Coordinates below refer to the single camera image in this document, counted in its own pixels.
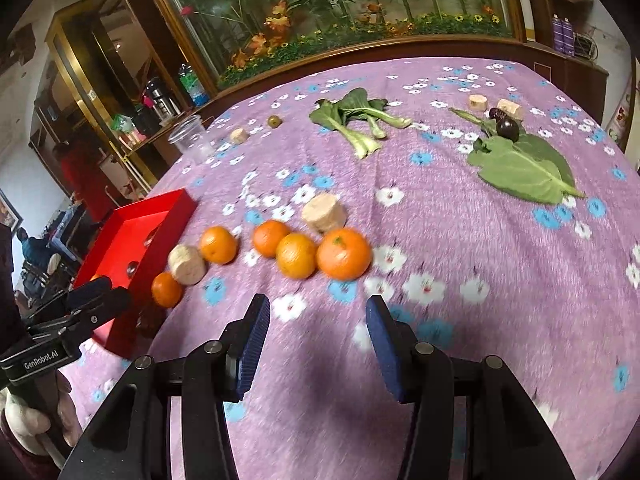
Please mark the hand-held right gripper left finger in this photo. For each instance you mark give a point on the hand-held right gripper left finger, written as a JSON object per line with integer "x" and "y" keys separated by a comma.
{"x": 252, "y": 347}

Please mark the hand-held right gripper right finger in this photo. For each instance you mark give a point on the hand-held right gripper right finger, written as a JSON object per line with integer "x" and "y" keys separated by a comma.
{"x": 385, "y": 352}

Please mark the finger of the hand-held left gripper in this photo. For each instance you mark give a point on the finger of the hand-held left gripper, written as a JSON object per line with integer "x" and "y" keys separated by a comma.
{"x": 92, "y": 290}
{"x": 107, "y": 306}

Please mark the small orange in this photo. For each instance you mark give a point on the small orange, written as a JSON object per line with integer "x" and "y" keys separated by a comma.
{"x": 166, "y": 290}

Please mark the red shallow box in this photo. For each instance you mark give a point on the red shallow box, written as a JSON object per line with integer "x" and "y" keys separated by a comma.
{"x": 130, "y": 225}

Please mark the large orange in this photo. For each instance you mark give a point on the large orange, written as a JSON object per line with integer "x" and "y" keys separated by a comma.
{"x": 344, "y": 254}

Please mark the person's left hand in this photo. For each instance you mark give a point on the person's left hand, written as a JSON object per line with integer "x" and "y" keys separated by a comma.
{"x": 25, "y": 417}

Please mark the red garment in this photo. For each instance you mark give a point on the red garment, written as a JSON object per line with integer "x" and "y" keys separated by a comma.
{"x": 85, "y": 180}

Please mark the purple floral tablecloth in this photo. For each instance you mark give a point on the purple floral tablecloth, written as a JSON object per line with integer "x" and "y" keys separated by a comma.
{"x": 450, "y": 260}

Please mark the green snack pack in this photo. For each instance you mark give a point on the green snack pack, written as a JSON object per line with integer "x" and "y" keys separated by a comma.
{"x": 122, "y": 122}

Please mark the black kettle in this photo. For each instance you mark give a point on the black kettle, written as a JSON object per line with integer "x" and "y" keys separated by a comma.
{"x": 146, "y": 119}

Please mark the clear plastic cup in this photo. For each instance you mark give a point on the clear plastic cup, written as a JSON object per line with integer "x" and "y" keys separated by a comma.
{"x": 192, "y": 137}

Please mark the steel thermos jug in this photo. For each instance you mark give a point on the steel thermos jug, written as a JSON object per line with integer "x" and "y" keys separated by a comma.
{"x": 162, "y": 99}

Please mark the small green round fruit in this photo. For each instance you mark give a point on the small green round fruit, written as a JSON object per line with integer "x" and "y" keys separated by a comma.
{"x": 273, "y": 121}

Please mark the green label water bottle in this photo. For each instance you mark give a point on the green label water bottle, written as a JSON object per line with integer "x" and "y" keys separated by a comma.
{"x": 193, "y": 85}

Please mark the large green leaf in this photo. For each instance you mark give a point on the large green leaf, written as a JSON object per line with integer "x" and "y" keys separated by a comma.
{"x": 525, "y": 167}

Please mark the green bok choy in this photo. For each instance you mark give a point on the green bok choy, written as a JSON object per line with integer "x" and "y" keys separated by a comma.
{"x": 350, "y": 110}

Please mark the dark purple round fruit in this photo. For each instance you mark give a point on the dark purple round fruit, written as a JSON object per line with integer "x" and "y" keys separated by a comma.
{"x": 507, "y": 127}

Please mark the dark red date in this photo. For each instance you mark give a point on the dark red date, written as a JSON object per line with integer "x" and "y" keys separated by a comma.
{"x": 495, "y": 113}

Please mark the wooden flower display cabinet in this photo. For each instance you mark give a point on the wooden flower display cabinet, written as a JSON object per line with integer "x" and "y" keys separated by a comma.
{"x": 325, "y": 10}

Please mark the purple spray can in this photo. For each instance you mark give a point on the purple spray can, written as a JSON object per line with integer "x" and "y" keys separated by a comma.
{"x": 557, "y": 32}
{"x": 568, "y": 36}

